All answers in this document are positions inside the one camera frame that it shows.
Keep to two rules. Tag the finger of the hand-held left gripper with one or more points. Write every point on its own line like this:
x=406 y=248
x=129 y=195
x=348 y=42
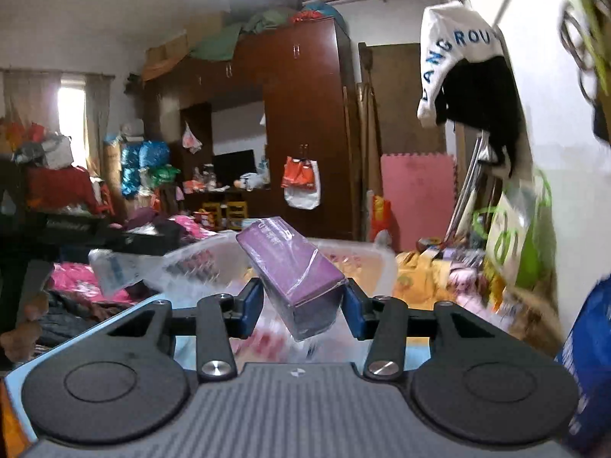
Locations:
x=105 y=237

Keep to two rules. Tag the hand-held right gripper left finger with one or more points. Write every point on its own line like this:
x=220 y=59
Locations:
x=252 y=310

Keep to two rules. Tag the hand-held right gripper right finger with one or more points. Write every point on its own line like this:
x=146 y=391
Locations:
x=354 y=316

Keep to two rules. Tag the clear bag with blue item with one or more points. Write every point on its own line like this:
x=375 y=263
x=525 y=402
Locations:
x=119 y=269

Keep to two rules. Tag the mauve box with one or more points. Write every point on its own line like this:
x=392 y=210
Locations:
x=291 y=272

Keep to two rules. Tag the person's left hand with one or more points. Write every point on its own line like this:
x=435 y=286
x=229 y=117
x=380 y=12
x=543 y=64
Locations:
x=26 y=334

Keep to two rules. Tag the red cloth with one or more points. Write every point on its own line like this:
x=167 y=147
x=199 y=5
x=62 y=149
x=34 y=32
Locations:
x=62 y=188

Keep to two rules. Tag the yellow blanket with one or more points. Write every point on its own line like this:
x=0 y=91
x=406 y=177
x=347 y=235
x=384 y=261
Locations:
x=425 y=276

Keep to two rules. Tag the shiny blue plastic bag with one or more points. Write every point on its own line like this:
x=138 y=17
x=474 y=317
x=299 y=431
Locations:
x=145 y=162

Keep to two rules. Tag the yellow wooden chairs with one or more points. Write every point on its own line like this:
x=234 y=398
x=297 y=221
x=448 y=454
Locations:
x=229 y=212

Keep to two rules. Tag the small white and red bag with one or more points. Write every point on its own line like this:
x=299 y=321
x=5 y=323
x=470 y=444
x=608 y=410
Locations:
x=191 y=139

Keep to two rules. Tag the pink foam mat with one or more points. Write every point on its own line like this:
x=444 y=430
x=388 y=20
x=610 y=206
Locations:
x=420 y=200

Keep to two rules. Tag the orange and white plastic bag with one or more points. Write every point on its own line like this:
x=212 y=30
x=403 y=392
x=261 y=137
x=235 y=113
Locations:
x=300 y=179

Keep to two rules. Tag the black television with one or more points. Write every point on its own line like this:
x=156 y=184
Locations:
x=234 y=167

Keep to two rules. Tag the beige window curtain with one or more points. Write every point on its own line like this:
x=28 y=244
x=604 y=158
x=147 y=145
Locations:
x=28 y=100

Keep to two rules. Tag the metal crutch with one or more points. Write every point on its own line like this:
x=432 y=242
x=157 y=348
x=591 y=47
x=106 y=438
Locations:
x=470 y=186

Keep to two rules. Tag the green and white bag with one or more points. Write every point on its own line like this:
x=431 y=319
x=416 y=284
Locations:
x=515 y=233

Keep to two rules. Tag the cardboard boxes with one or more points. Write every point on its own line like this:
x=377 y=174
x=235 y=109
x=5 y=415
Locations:
x=172 y=52

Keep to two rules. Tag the brown wooden wardrobe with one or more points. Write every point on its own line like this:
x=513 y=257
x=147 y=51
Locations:
x=305 y=105

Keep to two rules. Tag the green cloth bundle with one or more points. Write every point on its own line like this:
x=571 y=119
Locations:
x=224 y=40

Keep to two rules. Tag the blue fabric bag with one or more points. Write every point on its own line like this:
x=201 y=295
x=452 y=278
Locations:
x=587 y=367

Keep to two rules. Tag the black garment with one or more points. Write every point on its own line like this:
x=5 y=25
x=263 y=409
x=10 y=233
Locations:
x=482 y=105

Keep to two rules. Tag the white hoodie with blue letters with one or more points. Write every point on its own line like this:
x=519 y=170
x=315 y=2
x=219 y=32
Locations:
x=444 y=57

